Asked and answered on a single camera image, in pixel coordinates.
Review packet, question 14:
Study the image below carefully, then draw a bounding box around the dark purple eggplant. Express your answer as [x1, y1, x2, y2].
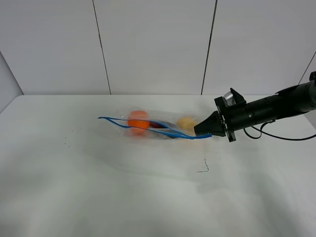
[150, 120, 180, 139]

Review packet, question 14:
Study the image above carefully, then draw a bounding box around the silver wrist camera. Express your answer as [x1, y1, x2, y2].
[223, 91, 235, 107]

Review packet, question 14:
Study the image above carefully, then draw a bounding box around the yellow fruit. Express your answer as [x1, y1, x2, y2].
[177, 116, 198, 131]

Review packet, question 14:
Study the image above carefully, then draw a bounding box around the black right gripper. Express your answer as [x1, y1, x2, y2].
[194, 88, 246, 142]

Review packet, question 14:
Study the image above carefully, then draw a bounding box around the clear zip bag blue seal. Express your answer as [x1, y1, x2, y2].
[97, 108, 212, 142]

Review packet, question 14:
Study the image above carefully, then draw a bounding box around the orange fruit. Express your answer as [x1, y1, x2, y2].
[127, 110, 150, 135]

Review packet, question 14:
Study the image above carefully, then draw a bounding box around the black cable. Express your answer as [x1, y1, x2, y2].
[243, 119, 316, 141]

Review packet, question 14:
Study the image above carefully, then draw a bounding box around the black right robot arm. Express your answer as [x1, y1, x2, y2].
[194, 80, 316, 142]

